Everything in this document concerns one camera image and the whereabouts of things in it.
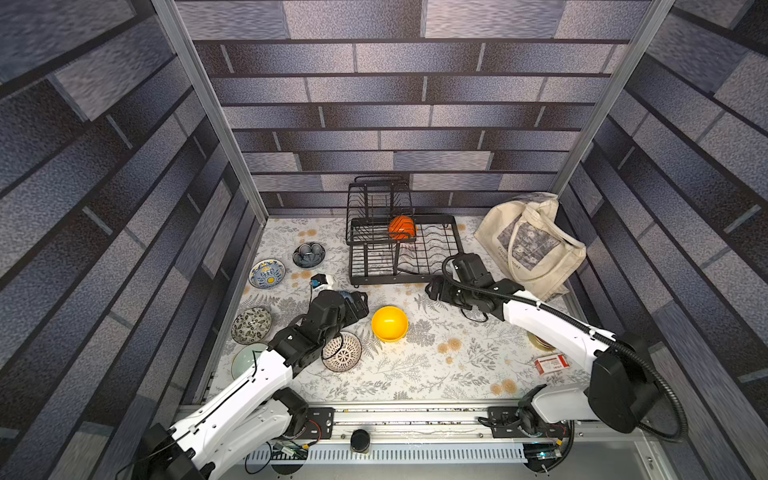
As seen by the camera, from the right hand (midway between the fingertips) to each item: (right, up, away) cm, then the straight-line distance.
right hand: (434, 290), depth 86 cm
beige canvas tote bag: (+31, +17, +12) cm, 38 cm away
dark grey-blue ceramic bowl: (-43, +9, +21) cm, 48 cm away
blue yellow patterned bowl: (-56, +3, +15) cm, 58 cm away
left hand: (-22, -2, -7) cm, 23 cm away
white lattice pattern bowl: (-27, -18, -1) cm, 33 cm away
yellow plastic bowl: (-13, -12, +5) cm, 18 cm away
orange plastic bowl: (-9, +20, +24) cm, 32 cm away
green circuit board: (+25, -37, -16) cm, 48 cm away
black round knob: (-20, -30, -21) cm, 42 cm away
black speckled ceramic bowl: (-56, -12, +4) cm, 57 cm away
